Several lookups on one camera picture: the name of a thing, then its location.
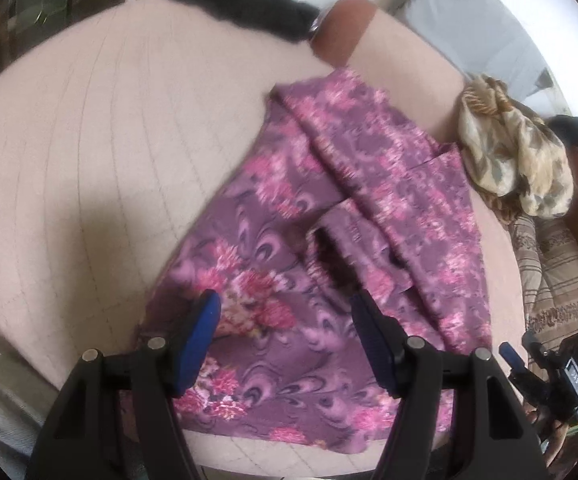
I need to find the purple floral long-sleeve shirt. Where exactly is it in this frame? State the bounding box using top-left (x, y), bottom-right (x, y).
top-left (139, 70), bottom-right (492, 454)

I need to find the beige floral crumpled blanket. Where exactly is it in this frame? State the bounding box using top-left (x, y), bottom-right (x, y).
top-left (457, 75), bottom-right (574, 226)

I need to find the grey pillow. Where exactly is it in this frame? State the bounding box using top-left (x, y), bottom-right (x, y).
top-left (388, 0), bottom-right (554, 101)

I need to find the striped floral brown pillow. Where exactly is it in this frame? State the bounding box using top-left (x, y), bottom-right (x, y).
top-left (510, 216), bottom-right (578, 349)

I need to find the black garment on bed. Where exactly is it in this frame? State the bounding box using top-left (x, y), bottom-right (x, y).
top-left (172, 0), bottom-right (321, 44)

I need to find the dark garment behind blanket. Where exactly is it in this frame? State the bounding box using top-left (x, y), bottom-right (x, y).
top-left (547, 115), bottom-right (578, 148)

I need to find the pink brown bolster cushion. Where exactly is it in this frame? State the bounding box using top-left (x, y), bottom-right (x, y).
top-left (311, 0), bottom-right (466, 142)

